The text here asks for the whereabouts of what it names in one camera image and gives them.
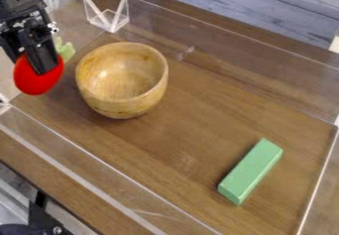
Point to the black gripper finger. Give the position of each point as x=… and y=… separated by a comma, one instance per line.
x=37, y=47
x=10, y=46

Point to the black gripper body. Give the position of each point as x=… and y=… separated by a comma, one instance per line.
x=33, y=20

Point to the red toy strawberry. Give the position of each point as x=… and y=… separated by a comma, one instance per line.
x=36, y=84

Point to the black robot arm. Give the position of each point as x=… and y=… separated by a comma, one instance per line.
x=12, y=8

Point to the wooden bowl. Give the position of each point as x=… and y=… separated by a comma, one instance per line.
x=121, y=78

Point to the clear acrylic tray walls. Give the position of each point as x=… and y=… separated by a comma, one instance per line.
x=141, y=176

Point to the black clamp under table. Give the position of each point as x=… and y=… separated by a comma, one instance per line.
x=34, y=220

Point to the green rectangular block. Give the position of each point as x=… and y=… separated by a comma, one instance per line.
x=237, y=184

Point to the clear acrylic corner bracket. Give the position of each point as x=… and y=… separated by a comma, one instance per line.
x=109, y=20

